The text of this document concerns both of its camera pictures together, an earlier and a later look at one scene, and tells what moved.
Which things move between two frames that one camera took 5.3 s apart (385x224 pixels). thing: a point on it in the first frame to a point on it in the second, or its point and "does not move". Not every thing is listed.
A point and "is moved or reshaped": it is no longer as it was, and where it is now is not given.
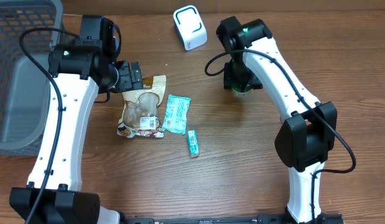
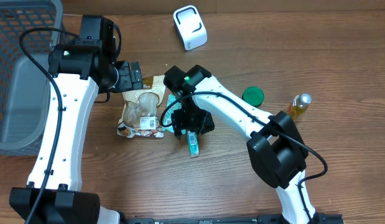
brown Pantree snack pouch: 140,108 does not move
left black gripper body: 124,82 does not move
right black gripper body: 239,74 to 193,116
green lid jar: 237,90 is moved or reshaped
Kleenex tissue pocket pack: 193,143 does not move
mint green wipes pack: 176,113 does not move
